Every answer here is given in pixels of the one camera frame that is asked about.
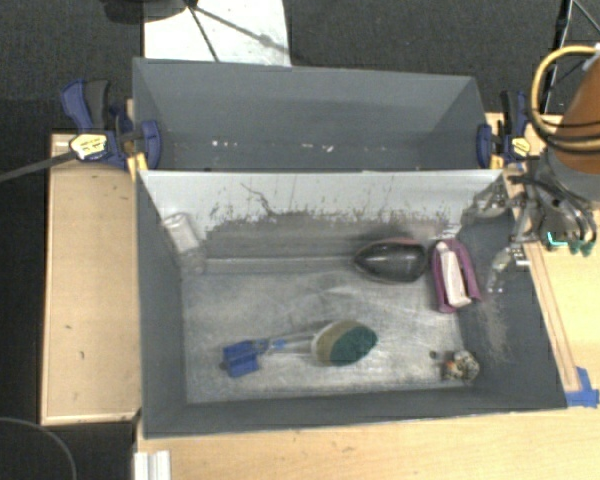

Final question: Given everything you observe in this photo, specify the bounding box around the blue-handled green sponge scrubber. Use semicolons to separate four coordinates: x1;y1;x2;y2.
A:
220;319;380;380

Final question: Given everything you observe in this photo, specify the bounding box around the pale wood flat board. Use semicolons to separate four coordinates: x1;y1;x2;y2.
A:
39;132;144;427

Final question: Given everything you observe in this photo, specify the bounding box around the black oval brush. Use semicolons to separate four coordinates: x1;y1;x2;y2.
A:
353;237;429;284

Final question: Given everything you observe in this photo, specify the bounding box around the small mottled grey lump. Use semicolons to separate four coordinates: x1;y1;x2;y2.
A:
429;348;482;384

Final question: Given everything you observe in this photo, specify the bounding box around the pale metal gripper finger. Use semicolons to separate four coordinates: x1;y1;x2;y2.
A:
461;177;512;223
486;245;531;295

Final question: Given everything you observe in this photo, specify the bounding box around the clear plastic cup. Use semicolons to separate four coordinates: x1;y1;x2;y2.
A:
158;211;209;275

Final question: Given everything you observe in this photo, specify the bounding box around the grey metal bin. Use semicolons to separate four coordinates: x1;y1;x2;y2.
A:
131;56;569;439

